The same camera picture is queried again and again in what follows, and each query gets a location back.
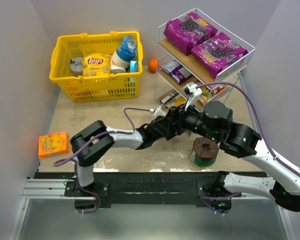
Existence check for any brown chocolate bar wrapper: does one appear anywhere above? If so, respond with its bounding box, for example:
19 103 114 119
158 90 181 105

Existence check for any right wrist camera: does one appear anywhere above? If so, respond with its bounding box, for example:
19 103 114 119
182 82 202 111

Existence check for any white wire wooden shelf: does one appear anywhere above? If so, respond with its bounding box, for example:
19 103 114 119
154 7 256 126

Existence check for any blue white wrapped roll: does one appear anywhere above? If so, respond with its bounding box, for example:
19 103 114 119
110 34 138 74

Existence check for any orange fruit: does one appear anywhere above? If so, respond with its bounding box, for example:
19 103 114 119
148 59 158 73

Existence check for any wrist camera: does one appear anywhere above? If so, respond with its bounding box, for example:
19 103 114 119
150 104 167 118
182 82 202 111

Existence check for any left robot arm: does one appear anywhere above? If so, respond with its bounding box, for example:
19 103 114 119
70 116 176 188

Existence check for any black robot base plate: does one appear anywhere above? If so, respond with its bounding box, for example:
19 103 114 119
63 171 242 209

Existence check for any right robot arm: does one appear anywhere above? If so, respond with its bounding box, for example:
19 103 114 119
167 101 300 212

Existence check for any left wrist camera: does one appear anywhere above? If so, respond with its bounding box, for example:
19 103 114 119
150 104 167 118

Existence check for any dark purple candy bag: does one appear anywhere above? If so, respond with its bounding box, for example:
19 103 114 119
160 60 192 85

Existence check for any green brown tin can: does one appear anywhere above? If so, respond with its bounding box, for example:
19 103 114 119
190 137 219 167

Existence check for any grey crumpled paper cups pack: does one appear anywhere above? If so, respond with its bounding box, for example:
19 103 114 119
69 57 83 77

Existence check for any teal foil box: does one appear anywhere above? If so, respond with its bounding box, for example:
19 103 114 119
129 60 140 73

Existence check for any purple grape candy bag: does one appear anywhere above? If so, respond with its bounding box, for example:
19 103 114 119
163 12 218 56
191 32 248 79

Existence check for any yellow plastic shopping basket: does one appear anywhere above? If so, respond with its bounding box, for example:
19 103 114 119
49 31 143 102

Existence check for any orange snack box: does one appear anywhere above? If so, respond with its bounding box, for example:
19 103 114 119
38 131 69 159

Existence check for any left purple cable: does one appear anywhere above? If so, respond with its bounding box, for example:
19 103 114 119
53 107 156 168

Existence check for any yellow Lays chips bag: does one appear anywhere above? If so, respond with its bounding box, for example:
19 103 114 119
82 53 111 77

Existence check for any Fox's fruits candy bag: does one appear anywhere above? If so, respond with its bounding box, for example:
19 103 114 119
198 85 228 105

